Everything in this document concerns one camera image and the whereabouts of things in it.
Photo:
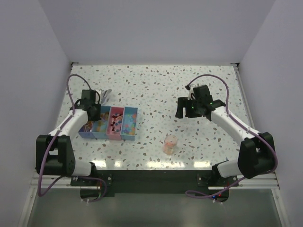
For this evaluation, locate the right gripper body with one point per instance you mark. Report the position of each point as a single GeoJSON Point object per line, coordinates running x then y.
{"type": "Point", "coordinates": [198, 104]}

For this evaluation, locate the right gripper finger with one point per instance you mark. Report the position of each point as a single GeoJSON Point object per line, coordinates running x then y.
{"type": "Point", "coordinates": [189, 111]}
{"type": "Point", "coordinates": [181, 103]}

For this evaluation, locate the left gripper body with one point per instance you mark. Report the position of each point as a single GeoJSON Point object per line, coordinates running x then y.
{"type": "Point", "coordinates": [97, 111]}

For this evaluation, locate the metal candy scoop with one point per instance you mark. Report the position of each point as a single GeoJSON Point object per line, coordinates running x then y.
{"type": "Point", "coordinates": [102, 95]}

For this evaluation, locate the four-compartment candy tray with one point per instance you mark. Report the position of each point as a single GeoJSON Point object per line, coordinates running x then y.
{"type": "Point", "coordinates": [107, 136]}

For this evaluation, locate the clear plastic jar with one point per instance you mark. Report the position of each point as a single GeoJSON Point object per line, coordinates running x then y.
{"type": "Point", "coordinates": [170, 144]}

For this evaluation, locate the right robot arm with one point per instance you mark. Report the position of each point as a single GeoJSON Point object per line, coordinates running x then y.
{"type": "Point", "coordinates": [257, 154]}

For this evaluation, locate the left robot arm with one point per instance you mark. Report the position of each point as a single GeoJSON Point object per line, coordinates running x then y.
{"type": "Point", "coordinates": [54, 152]}

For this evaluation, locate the star candies pile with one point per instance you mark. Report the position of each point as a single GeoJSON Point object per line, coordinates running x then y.
{"type": "Point", "coordinates": [129, 124]}

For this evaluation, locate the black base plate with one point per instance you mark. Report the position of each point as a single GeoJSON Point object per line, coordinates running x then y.
{"type": "Point", "coordinates": [197, 183]}

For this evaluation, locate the aluminium frame rail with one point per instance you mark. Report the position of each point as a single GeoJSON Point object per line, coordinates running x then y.
{"type": "Point", "coordinates": [154, 129]}

